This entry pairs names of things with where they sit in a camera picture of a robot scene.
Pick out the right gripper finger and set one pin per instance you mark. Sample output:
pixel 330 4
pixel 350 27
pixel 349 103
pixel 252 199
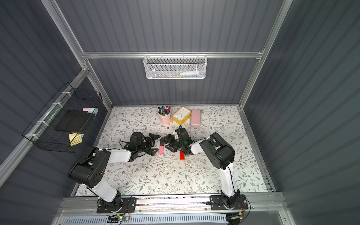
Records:
pixel 165 140
pixel 172 148

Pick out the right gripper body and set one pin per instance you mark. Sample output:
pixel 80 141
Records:
pixel 173 140

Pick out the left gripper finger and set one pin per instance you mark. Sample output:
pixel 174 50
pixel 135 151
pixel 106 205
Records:
pixel 152 151
pixel 154 137

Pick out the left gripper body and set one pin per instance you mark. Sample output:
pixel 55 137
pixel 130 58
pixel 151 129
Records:
pixel 149 142

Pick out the pink block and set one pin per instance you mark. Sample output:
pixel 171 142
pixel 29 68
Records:
pixel 161 150

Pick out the red block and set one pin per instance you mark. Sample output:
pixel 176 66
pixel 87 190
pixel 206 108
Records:
pixel 182 156

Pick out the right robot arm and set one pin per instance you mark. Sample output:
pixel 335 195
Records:
pixel 219 152

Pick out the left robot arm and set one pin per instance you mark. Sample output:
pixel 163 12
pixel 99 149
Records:
pixel 90 168

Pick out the pink pen cup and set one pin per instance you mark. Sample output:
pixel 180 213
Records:
pixel 165 119

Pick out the yellow alarm clock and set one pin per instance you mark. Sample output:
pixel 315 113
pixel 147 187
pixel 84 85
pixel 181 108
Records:
pixel 181 116

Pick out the floral table mat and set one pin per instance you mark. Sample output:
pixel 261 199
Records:
pixel 166 173

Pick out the pink pencil case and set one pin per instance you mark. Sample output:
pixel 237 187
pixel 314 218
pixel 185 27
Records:
pixel 195 119

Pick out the pastel sticky notes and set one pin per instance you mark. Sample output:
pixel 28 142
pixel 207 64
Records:
pixel 90 110

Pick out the yellow sticky notes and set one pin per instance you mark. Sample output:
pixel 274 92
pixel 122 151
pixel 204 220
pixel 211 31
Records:
pixel 75 138

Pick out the black notebook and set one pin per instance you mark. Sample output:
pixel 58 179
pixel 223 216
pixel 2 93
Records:
pixel 75 122

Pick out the white bottle in basket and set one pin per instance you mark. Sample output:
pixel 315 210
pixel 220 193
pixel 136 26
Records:
pixel 190 73

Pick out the aluminium rail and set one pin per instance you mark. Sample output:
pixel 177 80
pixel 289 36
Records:
pixel 87 205

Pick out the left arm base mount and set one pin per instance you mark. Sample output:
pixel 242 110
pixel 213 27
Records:
pixel 118 205

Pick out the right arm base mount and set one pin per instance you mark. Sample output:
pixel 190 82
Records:
pixel 217 203

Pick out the white mesh wall basket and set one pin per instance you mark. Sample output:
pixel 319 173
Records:
pixel 162 67

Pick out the black wire wall basket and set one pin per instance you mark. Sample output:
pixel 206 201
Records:
pixel 41 132

